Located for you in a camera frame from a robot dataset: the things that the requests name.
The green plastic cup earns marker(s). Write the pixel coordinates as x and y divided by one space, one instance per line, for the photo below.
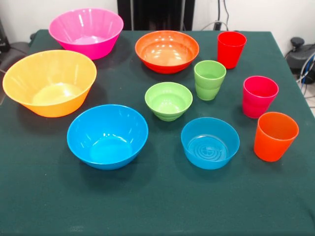
208 91

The large smooth blue bowl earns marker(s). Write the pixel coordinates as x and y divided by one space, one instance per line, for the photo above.
105 147

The small green plastic bowl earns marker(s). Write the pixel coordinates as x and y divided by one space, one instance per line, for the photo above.
167 103

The small ringed blue bowl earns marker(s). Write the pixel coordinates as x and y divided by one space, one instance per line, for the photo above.
209 150

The orange-red plastic bowl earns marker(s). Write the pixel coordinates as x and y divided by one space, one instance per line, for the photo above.
167 51

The dark green tablecloth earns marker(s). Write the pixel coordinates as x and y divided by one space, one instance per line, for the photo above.
147 196

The red plastic cup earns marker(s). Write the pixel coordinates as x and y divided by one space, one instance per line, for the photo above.
230 54

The magenta plastic cup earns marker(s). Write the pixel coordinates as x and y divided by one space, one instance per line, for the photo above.
256 105

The large pink plastic bowl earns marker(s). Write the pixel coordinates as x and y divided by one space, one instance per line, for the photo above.
86 46

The orange plastic cup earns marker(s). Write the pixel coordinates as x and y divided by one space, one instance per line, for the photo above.
270 147

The large yellow-orange plastic bowl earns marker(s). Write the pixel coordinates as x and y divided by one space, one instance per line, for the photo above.
37 73

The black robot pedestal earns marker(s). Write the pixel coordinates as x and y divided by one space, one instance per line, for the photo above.
152 14

